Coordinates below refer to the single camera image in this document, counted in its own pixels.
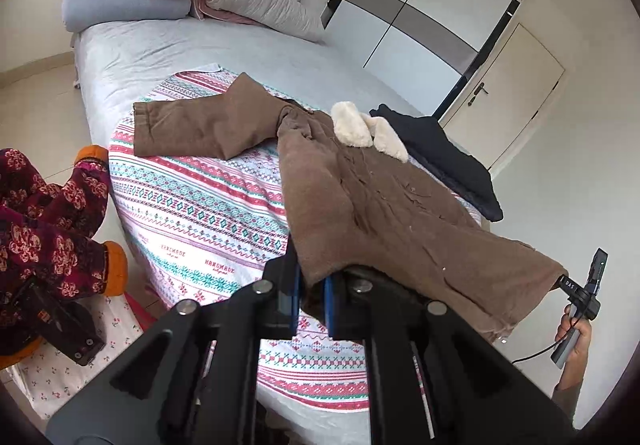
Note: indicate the patterned red and green blanket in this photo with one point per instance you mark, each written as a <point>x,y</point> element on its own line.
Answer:
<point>200,205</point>

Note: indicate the bed with grey sheet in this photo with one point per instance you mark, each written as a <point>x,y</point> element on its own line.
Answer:
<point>150,50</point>

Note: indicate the white floral cloth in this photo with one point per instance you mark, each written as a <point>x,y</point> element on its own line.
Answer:
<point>115,325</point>

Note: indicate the person's right hand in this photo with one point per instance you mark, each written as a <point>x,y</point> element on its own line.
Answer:
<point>580,355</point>

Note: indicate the person's right forearm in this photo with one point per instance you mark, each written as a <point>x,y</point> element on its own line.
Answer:
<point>567,402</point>

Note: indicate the cream door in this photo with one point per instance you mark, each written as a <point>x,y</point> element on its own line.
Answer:
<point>510,90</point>

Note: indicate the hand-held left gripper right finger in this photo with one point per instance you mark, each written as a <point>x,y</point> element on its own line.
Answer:
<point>328,306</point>

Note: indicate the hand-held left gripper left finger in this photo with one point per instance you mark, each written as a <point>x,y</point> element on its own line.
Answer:
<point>294,290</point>

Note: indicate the red floral pajama pants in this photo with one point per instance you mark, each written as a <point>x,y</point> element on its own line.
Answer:
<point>45,235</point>

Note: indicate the black garment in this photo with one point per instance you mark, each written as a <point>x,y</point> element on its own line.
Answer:
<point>440,150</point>

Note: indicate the brown coat with fur collar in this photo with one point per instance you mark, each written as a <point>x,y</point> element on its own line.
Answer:
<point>400,225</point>

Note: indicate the black box with orange label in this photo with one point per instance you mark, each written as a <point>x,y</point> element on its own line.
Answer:
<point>60,320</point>

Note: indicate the blue-grey pillow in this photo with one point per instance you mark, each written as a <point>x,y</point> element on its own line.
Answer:
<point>120,7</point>

